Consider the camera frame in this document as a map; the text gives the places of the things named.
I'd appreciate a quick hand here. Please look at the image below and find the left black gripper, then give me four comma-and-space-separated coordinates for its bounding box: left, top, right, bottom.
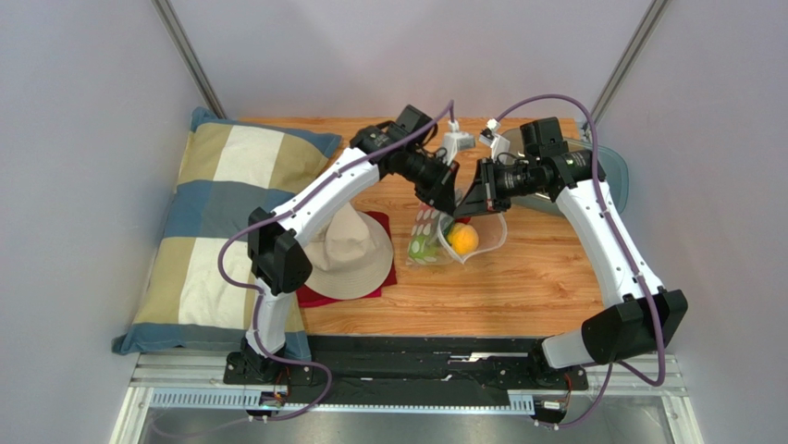
398, 147, 459, 217

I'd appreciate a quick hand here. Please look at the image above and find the orange fruit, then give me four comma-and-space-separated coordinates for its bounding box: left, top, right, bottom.
446, 223, 479, 256

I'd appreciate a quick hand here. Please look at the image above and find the clear polka dot zip bag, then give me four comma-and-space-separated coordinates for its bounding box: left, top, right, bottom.
406, 203, 508, 265

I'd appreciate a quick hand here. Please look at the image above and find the green artichoke toy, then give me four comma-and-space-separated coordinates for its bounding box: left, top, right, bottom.
407, 221, 439, 265

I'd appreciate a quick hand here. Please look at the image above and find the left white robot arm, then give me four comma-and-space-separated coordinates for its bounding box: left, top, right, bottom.
236, 105, 474, 383

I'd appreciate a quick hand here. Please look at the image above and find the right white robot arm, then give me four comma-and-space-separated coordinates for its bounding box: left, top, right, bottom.
452, 117, 688, 387

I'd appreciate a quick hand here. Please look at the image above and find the beige bucket hat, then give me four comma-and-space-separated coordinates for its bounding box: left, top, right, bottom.
302, 202, 395, 301

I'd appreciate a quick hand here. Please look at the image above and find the grey transparent plastic container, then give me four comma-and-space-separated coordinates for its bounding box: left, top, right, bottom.
502, 129, 629, 216

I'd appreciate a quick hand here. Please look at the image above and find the dark red cloth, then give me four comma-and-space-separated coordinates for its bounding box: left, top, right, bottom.
295, 211, 399, 308

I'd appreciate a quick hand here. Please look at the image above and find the plaid blue beige pillow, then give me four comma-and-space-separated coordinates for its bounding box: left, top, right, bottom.
112, 107, 341, 355

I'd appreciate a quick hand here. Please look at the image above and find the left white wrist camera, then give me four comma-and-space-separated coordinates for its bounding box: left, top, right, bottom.
437, 119, 475, 165

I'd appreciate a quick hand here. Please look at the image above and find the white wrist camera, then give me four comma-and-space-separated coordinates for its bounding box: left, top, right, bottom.
479, 118, 510, 164
437, 119, 475, 165

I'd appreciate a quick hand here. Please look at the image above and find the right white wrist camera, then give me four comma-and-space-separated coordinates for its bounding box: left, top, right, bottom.
479, 118, 510, 164

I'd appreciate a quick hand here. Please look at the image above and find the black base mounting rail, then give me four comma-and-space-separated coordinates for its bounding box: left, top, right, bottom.
223, 335, 589, 407

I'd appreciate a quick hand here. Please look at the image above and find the right aluminium frame post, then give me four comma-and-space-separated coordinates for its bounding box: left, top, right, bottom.
590, 0, 671, 124

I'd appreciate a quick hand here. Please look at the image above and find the aluminium frame post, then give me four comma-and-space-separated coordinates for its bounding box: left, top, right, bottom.
590, 0, 671, 124
151, 0, 227, 118

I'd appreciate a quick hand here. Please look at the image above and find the left aluminium frame post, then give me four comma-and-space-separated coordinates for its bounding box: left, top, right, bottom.
151, 0, 227, 118

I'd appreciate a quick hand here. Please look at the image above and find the aluminium base frame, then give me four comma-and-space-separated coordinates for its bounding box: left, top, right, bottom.
111, 351, 704, 443

